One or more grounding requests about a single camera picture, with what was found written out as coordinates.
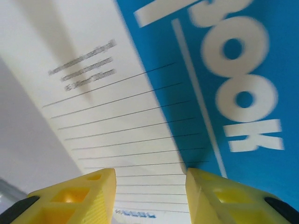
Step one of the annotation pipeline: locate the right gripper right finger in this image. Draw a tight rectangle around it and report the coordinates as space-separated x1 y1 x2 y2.
185 168 299 224

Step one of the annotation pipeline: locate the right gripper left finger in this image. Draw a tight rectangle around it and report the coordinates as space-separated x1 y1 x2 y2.
0 168 117 224

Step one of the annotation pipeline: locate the blue white notebook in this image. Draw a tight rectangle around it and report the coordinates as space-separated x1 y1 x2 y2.
0 0 299 224

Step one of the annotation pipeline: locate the aluminium rail frame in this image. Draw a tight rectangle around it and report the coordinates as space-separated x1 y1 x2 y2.
0 178 28 201

